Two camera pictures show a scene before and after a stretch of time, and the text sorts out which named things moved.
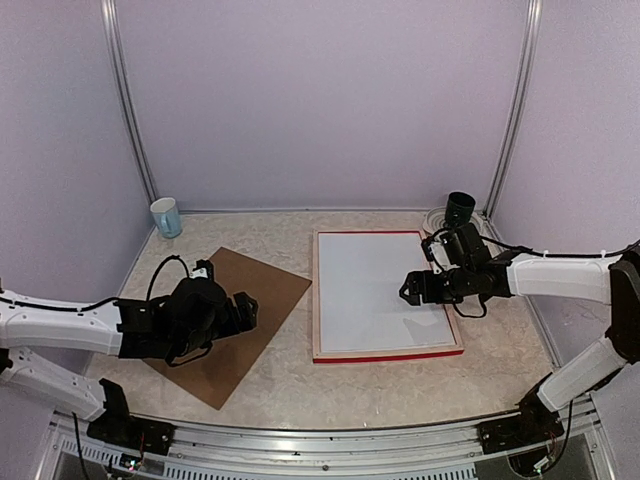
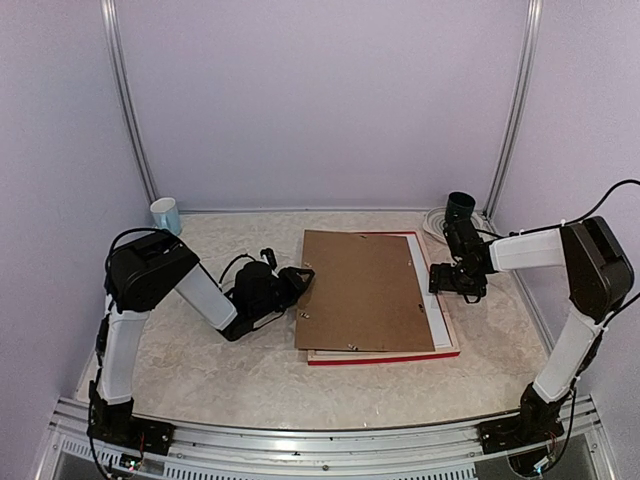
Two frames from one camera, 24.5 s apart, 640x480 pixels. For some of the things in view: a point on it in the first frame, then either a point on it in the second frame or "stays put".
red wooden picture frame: [320, 357] stays put
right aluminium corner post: [523, 91] stays put
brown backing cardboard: [215, 375] → [365, 293]
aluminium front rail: [581, 450] stays put
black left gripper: [247, 317] → [297, 286]
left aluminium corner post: [109, 14] stays put
